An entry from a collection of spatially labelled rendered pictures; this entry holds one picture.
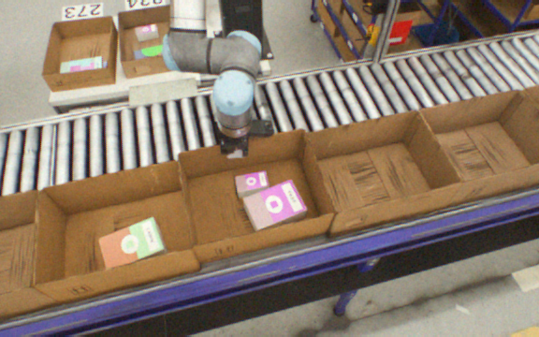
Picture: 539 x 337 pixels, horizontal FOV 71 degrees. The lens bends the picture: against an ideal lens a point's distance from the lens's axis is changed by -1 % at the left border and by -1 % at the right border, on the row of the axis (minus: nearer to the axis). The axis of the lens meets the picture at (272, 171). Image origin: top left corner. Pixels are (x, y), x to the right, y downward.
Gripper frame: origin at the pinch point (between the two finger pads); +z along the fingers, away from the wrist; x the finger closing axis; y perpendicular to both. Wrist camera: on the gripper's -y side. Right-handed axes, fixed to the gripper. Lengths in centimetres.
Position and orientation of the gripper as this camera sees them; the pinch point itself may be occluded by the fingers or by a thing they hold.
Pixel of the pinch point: (243, 152)
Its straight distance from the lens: 119.9
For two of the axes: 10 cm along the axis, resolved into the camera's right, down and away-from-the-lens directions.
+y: -9.7, 2.1, -1.5
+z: -0.6, 3.5, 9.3
